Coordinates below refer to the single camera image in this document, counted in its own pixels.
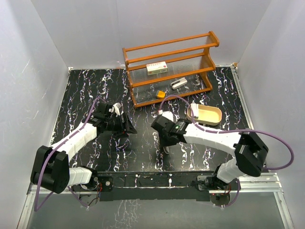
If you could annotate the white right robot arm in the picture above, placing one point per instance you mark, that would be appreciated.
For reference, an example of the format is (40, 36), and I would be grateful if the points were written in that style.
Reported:
(248, 150)

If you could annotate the stack of cards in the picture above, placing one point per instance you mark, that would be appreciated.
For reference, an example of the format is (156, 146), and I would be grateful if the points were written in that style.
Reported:
(195, 110)

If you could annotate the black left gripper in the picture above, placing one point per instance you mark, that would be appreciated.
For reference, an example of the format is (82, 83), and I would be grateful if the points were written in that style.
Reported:
(126, 126)

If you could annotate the white stapler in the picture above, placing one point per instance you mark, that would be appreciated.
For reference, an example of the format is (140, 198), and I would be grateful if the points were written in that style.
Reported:
(178, 83)

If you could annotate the yellow tape measure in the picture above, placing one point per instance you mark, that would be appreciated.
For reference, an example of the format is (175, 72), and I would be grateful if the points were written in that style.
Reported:
(160, 94)

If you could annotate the orange wooden shelf rack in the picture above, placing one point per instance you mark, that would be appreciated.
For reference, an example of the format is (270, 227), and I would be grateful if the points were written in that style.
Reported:
(187, 57)

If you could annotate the aluminium frame rail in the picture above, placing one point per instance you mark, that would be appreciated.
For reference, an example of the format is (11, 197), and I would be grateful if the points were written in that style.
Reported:
(266, 182)

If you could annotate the black front base bar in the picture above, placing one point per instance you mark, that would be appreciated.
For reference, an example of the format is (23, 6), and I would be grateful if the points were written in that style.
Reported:
(164, 185)

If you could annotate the white red paper box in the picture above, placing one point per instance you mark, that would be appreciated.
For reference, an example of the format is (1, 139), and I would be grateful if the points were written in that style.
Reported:
(156, 68)

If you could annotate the beige oval tray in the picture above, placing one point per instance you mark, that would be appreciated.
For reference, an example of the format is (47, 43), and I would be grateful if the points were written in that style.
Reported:
(208, 115)

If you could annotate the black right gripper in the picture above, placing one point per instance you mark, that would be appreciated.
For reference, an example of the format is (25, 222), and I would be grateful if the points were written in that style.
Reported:
(165, 143)

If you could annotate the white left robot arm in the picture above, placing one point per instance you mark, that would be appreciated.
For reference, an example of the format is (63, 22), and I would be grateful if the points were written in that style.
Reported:
(51, 168)

